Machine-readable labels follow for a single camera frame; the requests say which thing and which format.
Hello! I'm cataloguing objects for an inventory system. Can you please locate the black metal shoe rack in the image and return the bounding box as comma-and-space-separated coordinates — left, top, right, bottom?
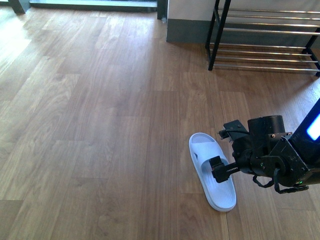
205, 0, 320, 77

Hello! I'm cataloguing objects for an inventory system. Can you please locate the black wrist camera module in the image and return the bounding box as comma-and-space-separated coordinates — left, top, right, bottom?
218, 120, 250, 144

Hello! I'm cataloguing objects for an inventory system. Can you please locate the light blue slipper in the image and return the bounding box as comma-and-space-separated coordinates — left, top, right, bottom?
188, 132, 237, 213

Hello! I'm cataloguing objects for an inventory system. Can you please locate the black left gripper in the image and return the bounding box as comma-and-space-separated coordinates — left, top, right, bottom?
209, 134, 271, 183

